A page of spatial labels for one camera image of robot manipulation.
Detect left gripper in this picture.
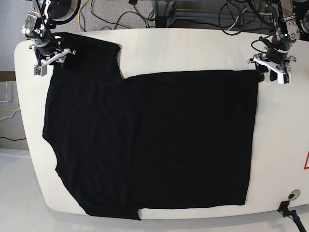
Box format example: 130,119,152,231
256,47,290,83

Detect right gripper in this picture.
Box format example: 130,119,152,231
33,45,70,69

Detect black T-shirt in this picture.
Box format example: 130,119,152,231
42,32,258,220

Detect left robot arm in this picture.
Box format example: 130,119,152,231
248,0,300,84

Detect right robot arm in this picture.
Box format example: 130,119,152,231
21,0,81,76

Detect red warning sticker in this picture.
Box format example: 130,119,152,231
304,153,309,170

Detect central aluminium column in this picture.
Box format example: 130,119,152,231
151,0,175,28

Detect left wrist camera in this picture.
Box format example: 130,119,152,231
277,72,292,84

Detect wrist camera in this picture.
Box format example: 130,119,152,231
277,72,292,84
33,64,47,77

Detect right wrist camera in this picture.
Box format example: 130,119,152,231
33,64,47,77

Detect yellow cable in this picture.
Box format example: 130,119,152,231
77,0,90,32

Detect table cable grommet right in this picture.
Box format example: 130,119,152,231
288,189,301,201

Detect black clamp with cable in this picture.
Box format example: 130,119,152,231
277,201,306,232

